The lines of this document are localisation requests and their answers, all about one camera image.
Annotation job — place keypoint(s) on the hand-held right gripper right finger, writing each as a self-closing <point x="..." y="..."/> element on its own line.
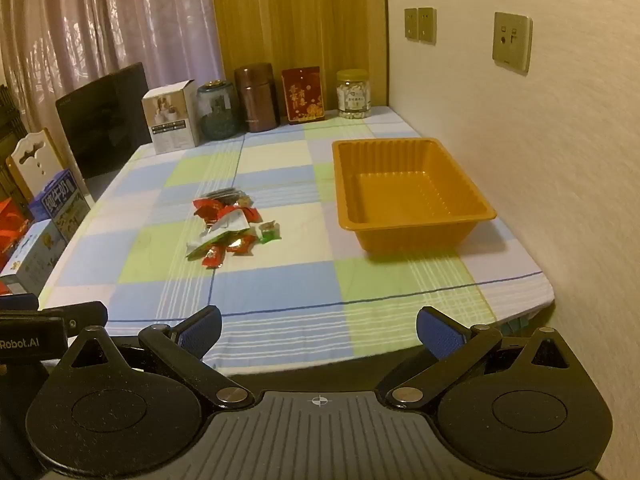
<point x="440" y="335"/>

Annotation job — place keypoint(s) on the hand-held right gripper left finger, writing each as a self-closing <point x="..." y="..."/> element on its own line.
<point x="199" y="332"/>

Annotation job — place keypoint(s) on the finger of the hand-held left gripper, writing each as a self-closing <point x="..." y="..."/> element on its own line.
<point x="19" y="302"/>
<point x="87" y="316"/>

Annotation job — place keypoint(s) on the pile of snack packets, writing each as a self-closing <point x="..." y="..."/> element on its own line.
<point x="225" y="220"/>

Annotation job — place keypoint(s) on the orange plastic tray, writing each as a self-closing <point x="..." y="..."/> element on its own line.
<point x="415" y="195"/>

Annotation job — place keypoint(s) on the light blue box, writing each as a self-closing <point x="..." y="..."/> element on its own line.
<point x="32" y="255"/>

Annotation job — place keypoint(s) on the red cardboard box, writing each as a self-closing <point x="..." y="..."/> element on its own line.
<point x="12" y="232"/>

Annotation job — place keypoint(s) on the blue milk carton box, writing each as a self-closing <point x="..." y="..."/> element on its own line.
<point x="62" y="205"/>

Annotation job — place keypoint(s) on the white chair back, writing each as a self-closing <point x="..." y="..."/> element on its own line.
<point x="37" y="165"/>

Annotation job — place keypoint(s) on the dark wooden rack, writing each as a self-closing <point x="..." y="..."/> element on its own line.
<point x="10" y="125"/>

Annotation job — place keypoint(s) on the black screen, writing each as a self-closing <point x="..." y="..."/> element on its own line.
<point x="105" y="120"/>

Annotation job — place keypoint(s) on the white cardboard box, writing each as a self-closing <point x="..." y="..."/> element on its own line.
<point x="170" y="117"/>

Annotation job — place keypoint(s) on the green glass jar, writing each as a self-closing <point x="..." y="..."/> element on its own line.
<point x="219" y="112"/>

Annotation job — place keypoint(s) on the brown metal canister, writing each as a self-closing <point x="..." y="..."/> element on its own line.
<point x="256" y="100"/>

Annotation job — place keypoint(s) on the clear plastic candy jar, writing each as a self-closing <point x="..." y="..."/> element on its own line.
<point x="354" y="95"/>

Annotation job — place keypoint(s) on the red gold-printed box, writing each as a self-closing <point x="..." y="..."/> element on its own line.
<point x="303" y="95"/>

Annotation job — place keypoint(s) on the pink sheer curtain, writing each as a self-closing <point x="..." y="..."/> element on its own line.
<point x="100" y="20"/>

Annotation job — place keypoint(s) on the yellow wood-grain panel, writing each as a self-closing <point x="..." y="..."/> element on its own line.
<point x="300" y="15"/>

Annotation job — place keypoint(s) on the large beige wall socket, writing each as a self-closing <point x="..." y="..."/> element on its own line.
<point x="512" y="40"/>

